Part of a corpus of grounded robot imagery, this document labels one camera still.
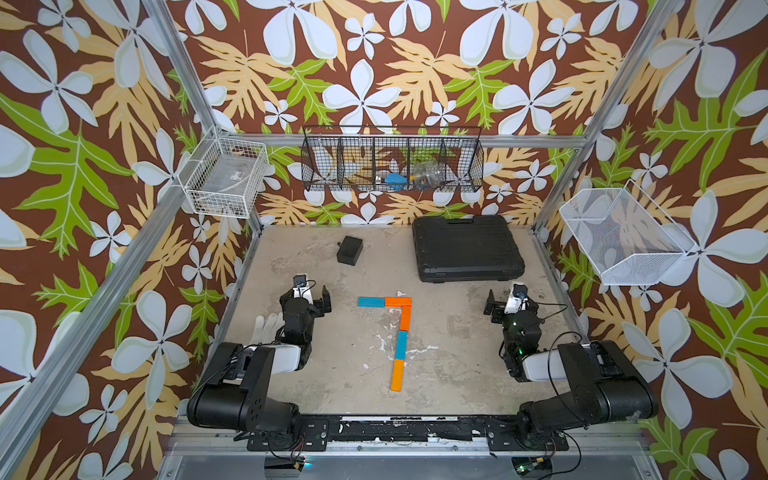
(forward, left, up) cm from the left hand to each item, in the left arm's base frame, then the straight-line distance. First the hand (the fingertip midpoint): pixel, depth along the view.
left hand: (308, 285), depth 91 cm
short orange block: (0, -28, -10) cm, 30 cm away
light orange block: (-24, -27, -10) cm, 38 cm away
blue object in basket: (+27, -27, +18) cm, 43 cm away
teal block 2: (-15, -29, -10) cm, 34 cm away
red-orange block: (-6, -30, -10) cm, 33 cm away
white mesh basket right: (+5, -89, +18) cm, 91 cm away
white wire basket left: (+23, +23, +24) cm, 40 cm away
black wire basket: (+37, -26, +21) cm, 50 cm away
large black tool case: (+20, -49, -6) cm, 53 cm away
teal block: (0, -19, -10) cm, 22 cm away
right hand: (-2, -61, 0) cm, 61 cm away
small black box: (+21, -11, -9) cm, 25 cm away
